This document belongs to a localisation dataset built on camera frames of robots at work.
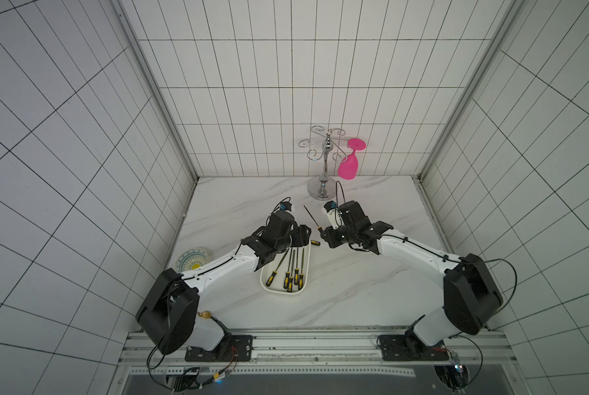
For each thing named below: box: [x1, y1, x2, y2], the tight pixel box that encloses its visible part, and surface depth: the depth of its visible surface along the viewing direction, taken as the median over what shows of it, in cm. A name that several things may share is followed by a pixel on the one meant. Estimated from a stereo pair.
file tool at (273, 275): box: [265, 247, 291, 288], surface depth 89 cm
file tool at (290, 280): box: [287, 249, 296, 293], surface depth 87 cm
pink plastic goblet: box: [337, 138, 367, 181], surface depth 102 cm
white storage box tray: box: [259, 238, 311, 296], surface depth 89 cm
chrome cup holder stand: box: [297, 125, 348, 201], surface depth 99 cm
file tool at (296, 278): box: [293, 246, 300, 285], surface depth 89 cm
